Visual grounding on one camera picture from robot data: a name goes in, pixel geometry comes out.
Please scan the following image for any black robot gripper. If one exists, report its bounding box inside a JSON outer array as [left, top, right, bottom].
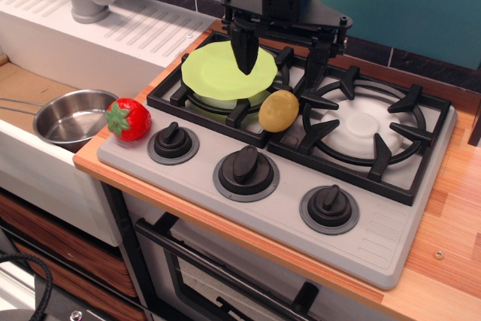
[[220, 0, 352, 90]]

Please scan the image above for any yellow toy potato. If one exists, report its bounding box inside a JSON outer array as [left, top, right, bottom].
[[259, 90, 299, 133]]

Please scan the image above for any red toy strawberry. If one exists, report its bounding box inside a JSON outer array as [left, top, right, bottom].
[[106, 98, 152, 141]]

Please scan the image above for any light green plastic plate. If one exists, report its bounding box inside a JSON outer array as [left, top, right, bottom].
[[181, 41, 277, 101]]

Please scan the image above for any small stainless steel pan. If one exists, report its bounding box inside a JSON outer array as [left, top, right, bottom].
[[1, 89, 117, 153]]

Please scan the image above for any white toy sink unit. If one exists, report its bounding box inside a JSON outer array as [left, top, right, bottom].
[[1, 0, 213, 246]]

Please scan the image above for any white left burner cap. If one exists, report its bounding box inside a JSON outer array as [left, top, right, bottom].
[[189, 90, 271, 116]]

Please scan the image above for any white burner cap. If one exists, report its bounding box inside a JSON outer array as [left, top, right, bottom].
[[189, 90, 271, 116], [310, 88, 417, 159]]

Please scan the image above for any white right burner cap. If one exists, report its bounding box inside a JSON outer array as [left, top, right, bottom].
[[310, 88, 417, 159]]

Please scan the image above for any black left burner grate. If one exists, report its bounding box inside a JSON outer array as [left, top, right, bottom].
[[147, 45, 307, 148]]

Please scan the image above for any black burner grate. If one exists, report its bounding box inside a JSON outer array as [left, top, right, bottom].
[[268, 66, 457, 206], [147, 45, 307, 148]]

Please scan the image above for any black middle stove knob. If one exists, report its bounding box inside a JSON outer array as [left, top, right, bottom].
[[213, 145, 280, 203]]

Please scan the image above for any black stove knob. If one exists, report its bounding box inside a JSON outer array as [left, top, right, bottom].
[[213, 145, 280, 203], [147, 122, 200, 165], [299, 185, 360, 236]]

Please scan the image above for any black left stove knob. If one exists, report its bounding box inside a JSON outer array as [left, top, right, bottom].
[[147, 122, 200, 165]]

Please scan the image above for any black right stove knob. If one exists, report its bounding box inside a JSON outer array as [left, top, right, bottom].
[[299, 185, 360, 236]]

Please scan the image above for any black right burner grate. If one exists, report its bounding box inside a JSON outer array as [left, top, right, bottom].
[[268, 66, 457, 206]]

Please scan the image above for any grey toy stovetop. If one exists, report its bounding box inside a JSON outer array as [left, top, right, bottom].
[[96, 30, 458, 291]]

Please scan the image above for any toy oven door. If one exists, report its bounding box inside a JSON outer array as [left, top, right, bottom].
[[124, 195, 389, 320]]

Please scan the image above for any upper wooden drawer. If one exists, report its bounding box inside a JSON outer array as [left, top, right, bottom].
[[1, 189, 132, 290]]

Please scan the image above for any wooden drawer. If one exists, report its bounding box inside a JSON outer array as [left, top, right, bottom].
[[14, 241, 147, 321], [1, 189, 132, 290]]

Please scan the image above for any lower wooden drawer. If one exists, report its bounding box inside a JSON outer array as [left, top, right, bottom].
[[14, 241, 147, 321]]

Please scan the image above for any black oven door handle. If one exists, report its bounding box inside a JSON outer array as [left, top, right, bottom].
[[135, 219, 319, 320]]

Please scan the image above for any black braided cable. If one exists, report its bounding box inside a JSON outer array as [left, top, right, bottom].
[[0, 252, 53, 321]]

